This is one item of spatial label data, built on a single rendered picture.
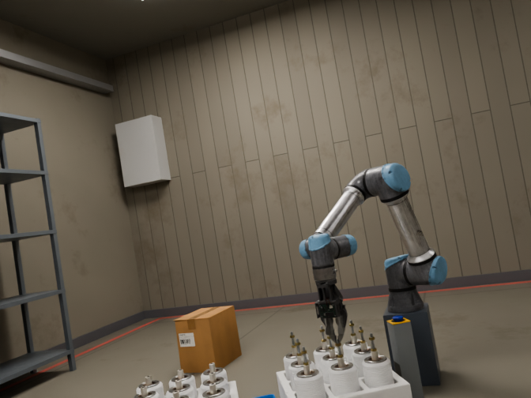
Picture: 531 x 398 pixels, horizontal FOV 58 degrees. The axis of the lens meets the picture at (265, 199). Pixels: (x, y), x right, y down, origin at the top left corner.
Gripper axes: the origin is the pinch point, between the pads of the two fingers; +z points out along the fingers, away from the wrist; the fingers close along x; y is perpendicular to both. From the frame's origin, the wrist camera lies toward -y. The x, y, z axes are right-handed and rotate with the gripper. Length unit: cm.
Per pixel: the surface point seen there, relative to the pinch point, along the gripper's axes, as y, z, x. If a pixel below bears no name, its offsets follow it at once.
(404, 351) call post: -26.9, 13.9, 16.5
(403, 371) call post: -26.1, 20.9, 15.1
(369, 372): -0.7, 12.0, 8.6
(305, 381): 11.2, 10.3, -9.7
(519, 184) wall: -257, -39, 86
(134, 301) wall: -228, 14, -268
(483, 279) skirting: -253, 30, 49
